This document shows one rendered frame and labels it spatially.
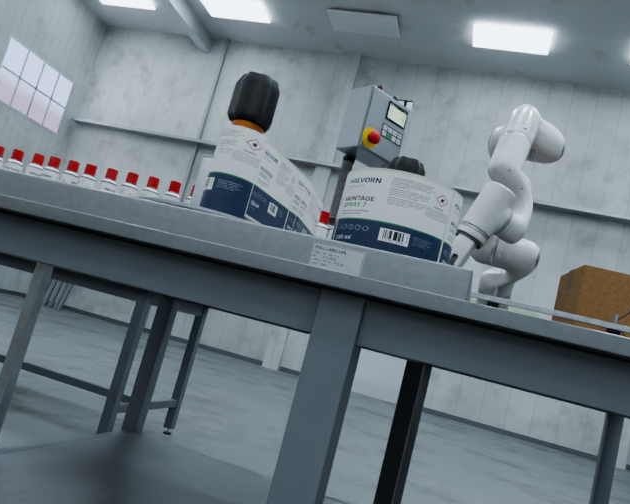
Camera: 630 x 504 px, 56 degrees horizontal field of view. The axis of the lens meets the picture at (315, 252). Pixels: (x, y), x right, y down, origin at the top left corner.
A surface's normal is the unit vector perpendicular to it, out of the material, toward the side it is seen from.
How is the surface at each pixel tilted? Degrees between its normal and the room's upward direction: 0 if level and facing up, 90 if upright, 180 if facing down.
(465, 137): 90
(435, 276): 90
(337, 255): 90
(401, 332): 90
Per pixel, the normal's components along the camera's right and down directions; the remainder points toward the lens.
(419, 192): 0.17, -0.10
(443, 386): -0.23, -0.20
